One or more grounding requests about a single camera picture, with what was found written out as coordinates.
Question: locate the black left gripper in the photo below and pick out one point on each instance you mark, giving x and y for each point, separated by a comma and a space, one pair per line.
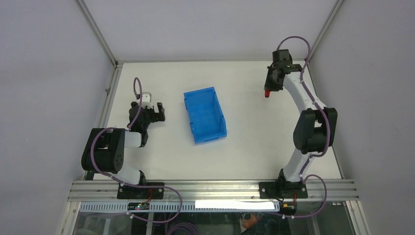
156, 116

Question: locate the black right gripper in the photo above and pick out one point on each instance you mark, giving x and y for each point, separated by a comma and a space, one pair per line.
269, 86

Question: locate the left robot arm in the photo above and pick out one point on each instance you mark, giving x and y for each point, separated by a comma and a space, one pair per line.
104, 150

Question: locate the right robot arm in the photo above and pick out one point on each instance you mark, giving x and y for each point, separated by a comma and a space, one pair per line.
315, 128

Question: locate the blue plastic bin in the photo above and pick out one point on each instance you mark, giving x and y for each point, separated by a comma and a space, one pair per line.
206, 118

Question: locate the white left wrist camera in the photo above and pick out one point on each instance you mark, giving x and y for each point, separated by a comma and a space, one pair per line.
146, 98

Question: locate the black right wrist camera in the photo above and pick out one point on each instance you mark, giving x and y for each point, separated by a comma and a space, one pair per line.
281, 56

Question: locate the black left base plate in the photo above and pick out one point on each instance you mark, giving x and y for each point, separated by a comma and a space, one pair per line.
140, 190

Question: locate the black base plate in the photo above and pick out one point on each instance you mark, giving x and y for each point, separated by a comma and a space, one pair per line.
279, 190
140, 190

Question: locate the aluminium right frame post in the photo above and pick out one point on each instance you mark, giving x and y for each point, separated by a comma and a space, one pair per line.
325, 28

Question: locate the aluminium frame post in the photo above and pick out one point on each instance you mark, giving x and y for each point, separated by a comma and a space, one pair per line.
325, 28
96, 31

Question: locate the white slotted cable duct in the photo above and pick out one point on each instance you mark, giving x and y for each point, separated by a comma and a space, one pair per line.
196, 206

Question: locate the aluminium front rail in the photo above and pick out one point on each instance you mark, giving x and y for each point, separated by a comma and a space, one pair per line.
192, 190

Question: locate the aluminium left frame post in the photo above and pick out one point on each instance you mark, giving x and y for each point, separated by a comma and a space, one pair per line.
96, 31

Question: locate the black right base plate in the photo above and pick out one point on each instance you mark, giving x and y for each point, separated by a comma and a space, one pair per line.
279, 190

